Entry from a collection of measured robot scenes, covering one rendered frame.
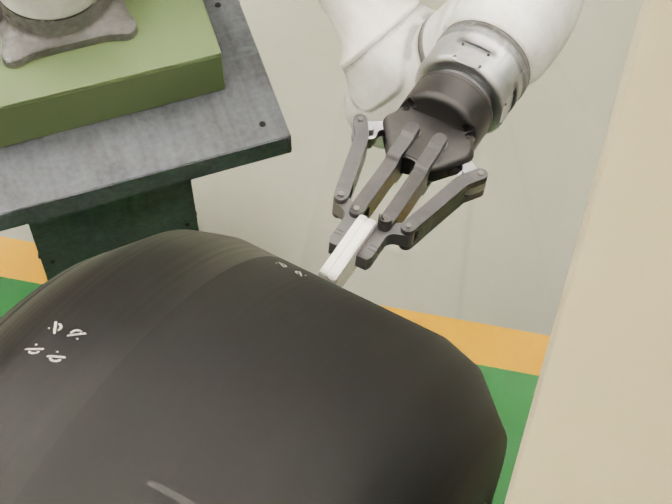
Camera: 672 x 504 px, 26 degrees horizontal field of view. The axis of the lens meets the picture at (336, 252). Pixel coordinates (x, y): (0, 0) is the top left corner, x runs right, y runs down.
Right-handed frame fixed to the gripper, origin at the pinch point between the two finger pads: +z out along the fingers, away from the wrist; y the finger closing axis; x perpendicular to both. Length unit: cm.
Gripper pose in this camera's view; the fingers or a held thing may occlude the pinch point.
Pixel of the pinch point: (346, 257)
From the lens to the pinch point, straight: 116.4
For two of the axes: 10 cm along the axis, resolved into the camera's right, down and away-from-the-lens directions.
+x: -0.7, 6.1, 7.9
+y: 8.8, 4.2, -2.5
